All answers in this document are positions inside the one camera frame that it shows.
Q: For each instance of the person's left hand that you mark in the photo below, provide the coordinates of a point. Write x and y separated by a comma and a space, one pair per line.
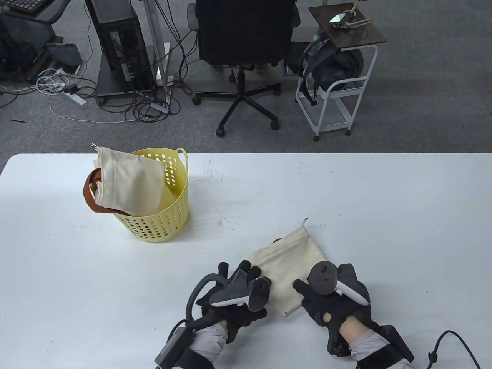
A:
234, 319

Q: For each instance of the person's right hand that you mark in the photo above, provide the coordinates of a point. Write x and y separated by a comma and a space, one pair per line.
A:
334, 311

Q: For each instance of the cream canvas bag purple flowers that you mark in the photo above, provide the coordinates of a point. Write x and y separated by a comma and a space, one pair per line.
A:
292, 253

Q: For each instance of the cream canvas bag red flowers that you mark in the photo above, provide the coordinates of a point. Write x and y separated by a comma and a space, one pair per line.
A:
127, 184

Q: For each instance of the person's left forearm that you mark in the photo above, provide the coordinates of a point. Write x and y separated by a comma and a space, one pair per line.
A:
207, 342

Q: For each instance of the white and black controller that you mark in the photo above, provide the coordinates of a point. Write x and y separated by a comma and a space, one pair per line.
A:
323, 276
238, 294

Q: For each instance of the small black sensor module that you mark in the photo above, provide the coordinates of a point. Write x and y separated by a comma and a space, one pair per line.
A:
338, 346

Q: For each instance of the yellow perforated plastic basket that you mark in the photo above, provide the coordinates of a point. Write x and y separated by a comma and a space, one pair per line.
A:
161, 226

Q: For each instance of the white rolling cart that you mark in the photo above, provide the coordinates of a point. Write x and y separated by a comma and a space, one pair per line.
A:
330, 115

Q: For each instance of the black backpack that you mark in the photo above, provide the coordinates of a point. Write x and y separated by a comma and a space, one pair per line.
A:
338, 65

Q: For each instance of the white power strip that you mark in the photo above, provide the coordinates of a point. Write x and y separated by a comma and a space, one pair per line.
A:
77, 100

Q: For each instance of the dark brown cart board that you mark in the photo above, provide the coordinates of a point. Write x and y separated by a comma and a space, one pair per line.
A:
357, 36

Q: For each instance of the black office chair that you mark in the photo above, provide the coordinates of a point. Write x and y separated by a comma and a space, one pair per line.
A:
242, 30

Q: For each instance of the grey metal stand pole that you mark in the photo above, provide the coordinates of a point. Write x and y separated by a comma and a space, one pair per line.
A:
153, 38

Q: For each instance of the green smartphone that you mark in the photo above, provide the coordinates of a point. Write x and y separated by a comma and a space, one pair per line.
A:
338, 18

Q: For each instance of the black computer tower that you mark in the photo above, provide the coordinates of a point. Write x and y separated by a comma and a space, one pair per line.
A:
119, 34

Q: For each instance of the black floor stand base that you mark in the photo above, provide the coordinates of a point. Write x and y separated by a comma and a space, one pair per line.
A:
63, 55

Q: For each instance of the black desk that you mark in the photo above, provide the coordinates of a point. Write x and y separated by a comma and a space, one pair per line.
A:
54, 9

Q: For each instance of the black keyboard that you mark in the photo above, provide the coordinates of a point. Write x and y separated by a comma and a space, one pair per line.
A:
25, 4

